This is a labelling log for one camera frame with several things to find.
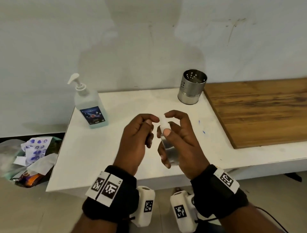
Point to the person's right hand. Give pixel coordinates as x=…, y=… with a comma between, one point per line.
x=189, y=148

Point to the person's left hand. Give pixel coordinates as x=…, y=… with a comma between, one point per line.
x=132, y=148

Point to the small clear bottle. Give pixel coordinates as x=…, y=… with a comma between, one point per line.
x=171, y=153

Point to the large white bottle blue label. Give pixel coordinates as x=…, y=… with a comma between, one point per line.
x=92, y=112

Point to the person's right forearm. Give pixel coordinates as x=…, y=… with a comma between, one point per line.
x=247, y=222

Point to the person's left forearm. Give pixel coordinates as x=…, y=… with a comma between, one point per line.
x=96, y=225

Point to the person's right foot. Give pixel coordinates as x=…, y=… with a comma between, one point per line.
x=178, y=190

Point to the black right wristband with markers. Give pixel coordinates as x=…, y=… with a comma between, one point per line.
x=211, y=199

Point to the black wristband with markers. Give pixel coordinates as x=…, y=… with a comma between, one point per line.
x=211, y=199
x=120, y=204

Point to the perforated steel utensil holder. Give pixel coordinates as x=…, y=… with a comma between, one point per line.
x=190, y=92

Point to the black left wristband with markers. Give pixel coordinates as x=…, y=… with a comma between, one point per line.
x=120, y=204

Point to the white marker cube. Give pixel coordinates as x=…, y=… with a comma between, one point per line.
x=182, y=216

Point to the wooden board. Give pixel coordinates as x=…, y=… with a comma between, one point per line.
x=259, y=112

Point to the white tissue paper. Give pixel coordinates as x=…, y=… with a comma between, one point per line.
x=43, y=164

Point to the white paper with blue prints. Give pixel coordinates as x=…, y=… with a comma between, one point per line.
x=36, y=148

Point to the orange wrapper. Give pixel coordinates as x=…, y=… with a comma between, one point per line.
x=33, y=178

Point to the teal waste bin with trash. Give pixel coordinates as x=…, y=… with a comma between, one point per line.
x=6, y=148

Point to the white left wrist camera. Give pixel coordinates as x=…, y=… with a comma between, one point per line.
x=144, y=213

